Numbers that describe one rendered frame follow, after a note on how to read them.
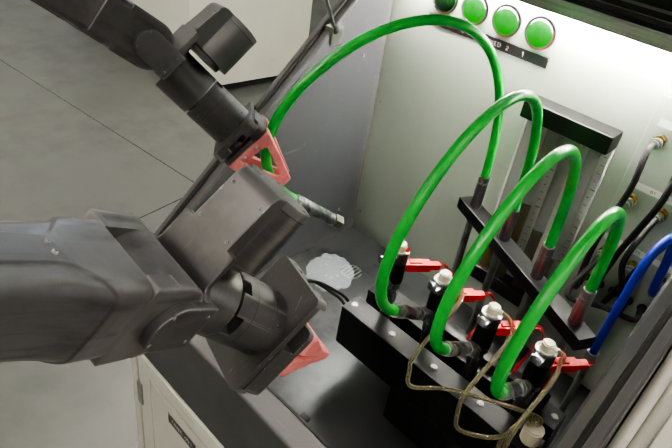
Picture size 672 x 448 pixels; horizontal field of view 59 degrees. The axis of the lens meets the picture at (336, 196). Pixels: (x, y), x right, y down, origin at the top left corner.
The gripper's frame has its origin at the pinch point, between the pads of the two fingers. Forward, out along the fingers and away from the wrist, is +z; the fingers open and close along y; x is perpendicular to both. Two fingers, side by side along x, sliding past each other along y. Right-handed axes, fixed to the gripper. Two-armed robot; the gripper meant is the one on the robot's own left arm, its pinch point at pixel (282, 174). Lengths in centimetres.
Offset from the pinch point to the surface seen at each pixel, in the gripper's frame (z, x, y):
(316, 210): 8.4, 1.0, 3.1
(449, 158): 6.7, -17.7, -15.9
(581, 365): 40.4, -12.9, -17.8
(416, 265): 24.5, -4.1, 0.2
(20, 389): 19, 125, 84
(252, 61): 24, 28, 307
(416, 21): -2.8, -26.1, 0.0
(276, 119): -6.3, -5.0, -1.9
